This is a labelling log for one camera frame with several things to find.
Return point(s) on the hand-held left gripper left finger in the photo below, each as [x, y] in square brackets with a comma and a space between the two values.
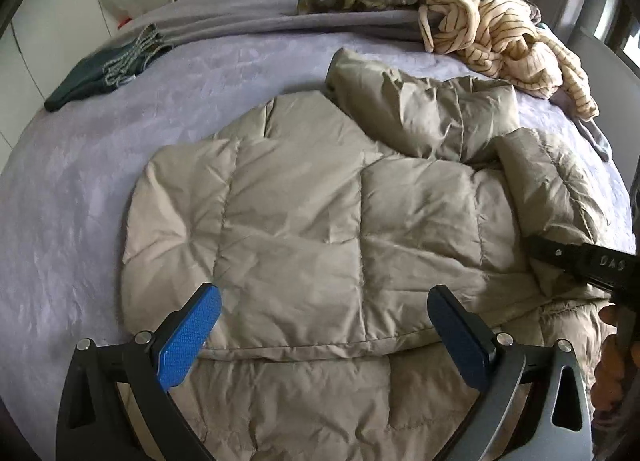
[187, 336]

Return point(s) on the lavender bed sheet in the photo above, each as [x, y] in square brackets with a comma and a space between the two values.
[100, 181]

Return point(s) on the beige puffer jacket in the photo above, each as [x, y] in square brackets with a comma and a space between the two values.
[325, 221]

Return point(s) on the dark green folded garment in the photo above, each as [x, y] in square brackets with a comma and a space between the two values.
[82, 78]

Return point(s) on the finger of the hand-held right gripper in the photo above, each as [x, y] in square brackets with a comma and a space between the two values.
[552, 252]

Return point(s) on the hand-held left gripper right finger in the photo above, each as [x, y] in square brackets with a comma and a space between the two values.
[460, 336]

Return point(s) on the window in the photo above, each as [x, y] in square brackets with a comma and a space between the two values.
[617, 6]

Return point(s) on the grey knitted cloth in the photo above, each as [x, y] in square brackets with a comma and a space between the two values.
[132, 53]

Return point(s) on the small grey garment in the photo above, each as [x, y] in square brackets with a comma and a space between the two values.
[592, 131]

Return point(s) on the cream striped garment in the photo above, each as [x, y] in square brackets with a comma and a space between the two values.
[505, 41]

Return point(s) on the person's right hand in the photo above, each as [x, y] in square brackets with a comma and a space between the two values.
[611, 366]

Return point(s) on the grey purple folded blanket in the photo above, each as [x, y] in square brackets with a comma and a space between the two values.
[240, 6]

